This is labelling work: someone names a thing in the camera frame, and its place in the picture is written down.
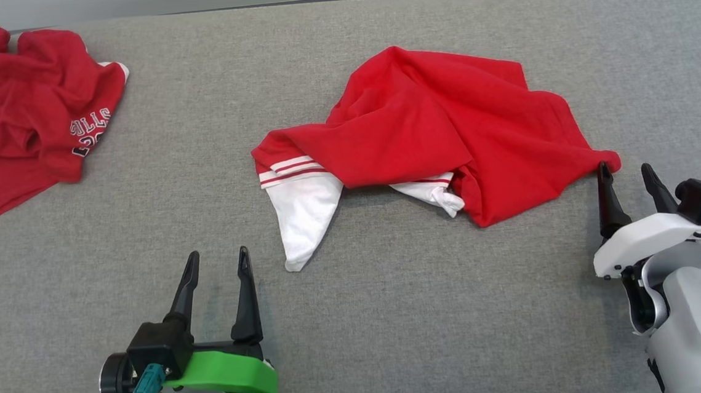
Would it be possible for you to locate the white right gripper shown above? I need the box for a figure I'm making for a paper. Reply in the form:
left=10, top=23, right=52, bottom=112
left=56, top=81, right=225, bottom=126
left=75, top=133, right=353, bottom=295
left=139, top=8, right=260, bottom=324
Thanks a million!
left=587, top=155, right=701, bottom=280

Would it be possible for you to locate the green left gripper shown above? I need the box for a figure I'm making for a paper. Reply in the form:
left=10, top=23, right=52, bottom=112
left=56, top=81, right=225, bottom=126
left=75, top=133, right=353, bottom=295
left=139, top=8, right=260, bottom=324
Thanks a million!
left=156, top=244, right=279, bottom=393

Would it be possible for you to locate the red shirt with white sleeves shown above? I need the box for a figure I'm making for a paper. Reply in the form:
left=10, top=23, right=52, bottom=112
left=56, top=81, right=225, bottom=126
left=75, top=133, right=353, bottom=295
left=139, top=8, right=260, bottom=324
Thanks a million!
left=244, top=30, right=628, bottom=275

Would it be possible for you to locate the red Bulls print sports garment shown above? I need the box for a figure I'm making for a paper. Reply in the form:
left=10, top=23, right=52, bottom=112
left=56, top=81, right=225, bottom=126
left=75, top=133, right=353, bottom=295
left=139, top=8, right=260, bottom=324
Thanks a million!
left=0, top=12, right=140, bottom=231

